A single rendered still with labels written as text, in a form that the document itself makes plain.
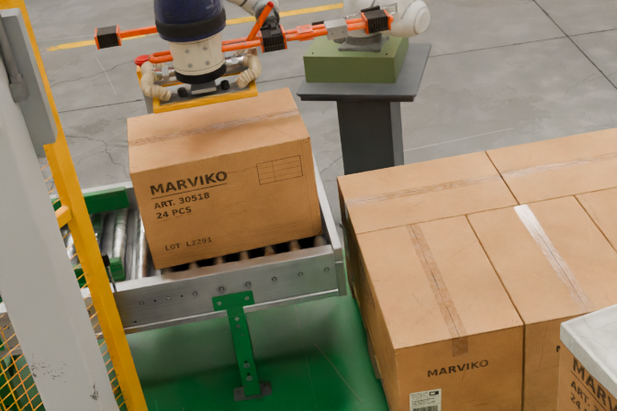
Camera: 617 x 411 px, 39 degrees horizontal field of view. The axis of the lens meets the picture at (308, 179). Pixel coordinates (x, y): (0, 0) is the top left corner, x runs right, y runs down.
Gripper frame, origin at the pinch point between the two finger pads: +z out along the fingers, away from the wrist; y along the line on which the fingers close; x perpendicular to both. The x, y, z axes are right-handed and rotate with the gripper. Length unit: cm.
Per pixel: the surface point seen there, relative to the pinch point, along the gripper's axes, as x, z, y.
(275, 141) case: 6.3, 18.0, 28.8
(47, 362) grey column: 72, 110, 24
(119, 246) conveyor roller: 67, 2, 69
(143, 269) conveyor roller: 59, 19, 69
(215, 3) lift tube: 17.7, 6.5, -17.4
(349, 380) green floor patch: -6, 37, 123
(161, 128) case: 44, -6, 29
